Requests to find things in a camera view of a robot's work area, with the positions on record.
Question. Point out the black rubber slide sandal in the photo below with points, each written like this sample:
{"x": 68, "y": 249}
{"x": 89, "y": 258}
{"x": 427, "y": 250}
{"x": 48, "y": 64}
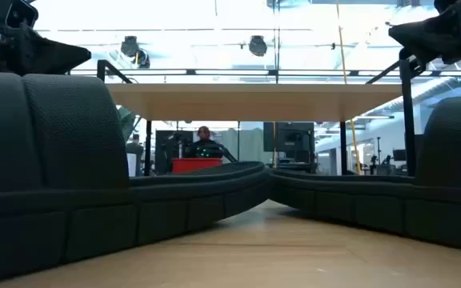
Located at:
{"x": 74, "y": 160}
{"x": 446, "y": 168}

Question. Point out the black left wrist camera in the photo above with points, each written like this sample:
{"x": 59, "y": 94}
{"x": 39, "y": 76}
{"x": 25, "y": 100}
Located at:
{"x": 21, "y": 13}

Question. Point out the wooden shelf with black legs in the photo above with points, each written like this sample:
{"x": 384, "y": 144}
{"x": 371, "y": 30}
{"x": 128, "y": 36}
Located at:
{"x": 254, "y": 102}

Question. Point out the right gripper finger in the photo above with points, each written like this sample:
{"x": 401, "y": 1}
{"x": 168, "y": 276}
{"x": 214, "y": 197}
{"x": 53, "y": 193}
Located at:
{"x": 424, "y": 38}

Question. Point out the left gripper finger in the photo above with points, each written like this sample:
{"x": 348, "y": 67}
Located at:
{"x": 54, "y": 54}

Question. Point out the person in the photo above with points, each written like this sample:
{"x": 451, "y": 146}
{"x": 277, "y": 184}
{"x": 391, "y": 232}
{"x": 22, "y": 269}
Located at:
{"x": 204, "y": 145}

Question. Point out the red plastic bin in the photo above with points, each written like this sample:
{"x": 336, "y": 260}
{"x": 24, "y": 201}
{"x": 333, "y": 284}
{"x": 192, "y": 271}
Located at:
{"x": 196, "y": 165}

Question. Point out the black aluminium rig frame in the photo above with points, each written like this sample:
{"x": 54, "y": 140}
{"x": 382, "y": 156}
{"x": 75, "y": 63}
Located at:
{"x": 407, "y": 120}

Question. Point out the small black monitor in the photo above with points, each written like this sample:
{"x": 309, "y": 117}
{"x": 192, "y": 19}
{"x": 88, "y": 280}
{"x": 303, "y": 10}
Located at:
{"x": 399, "y": 154}

